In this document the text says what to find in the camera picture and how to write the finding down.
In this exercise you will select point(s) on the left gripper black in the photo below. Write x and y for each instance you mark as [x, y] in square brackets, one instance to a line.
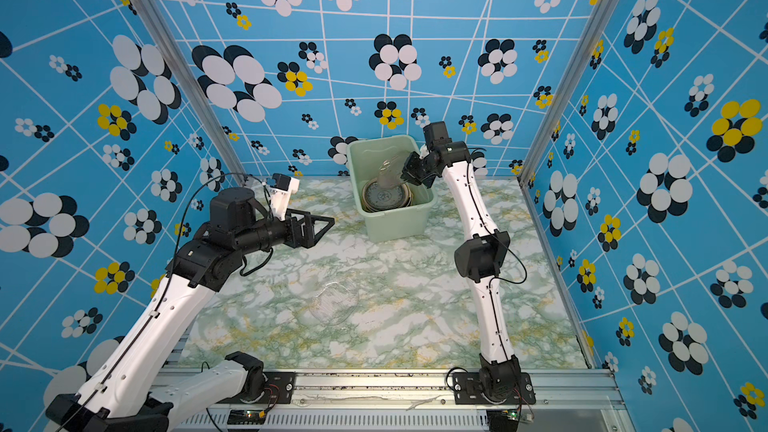
[309, 237]

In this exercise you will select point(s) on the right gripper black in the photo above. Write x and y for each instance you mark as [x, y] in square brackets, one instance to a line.
[411, 174]

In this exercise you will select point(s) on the pink glass plate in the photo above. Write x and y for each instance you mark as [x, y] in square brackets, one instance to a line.
[390, 174]

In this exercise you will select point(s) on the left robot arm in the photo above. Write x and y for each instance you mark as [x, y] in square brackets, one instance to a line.
[118, 395]

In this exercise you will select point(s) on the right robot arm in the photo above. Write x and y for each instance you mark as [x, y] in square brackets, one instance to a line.
[478, 259]

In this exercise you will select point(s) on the light green plastic bin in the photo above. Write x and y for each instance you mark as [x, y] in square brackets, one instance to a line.
[364, 160]

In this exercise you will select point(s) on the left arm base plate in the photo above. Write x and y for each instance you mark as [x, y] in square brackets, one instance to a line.
[276, 388]

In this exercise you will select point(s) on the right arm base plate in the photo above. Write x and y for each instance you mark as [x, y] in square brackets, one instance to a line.
[469, 389]

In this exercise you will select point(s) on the aluminium front rail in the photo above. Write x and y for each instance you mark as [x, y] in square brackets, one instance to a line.
[417, 400]

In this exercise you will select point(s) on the right aluminium corner post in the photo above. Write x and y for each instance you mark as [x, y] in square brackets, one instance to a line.
[576, 66]

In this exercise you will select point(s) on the aluminium corner post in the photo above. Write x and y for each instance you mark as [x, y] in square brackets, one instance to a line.
[576, 66]
[158, 28]

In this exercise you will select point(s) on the left aluminium corner post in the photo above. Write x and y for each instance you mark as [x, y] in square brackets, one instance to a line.
[158, 28]

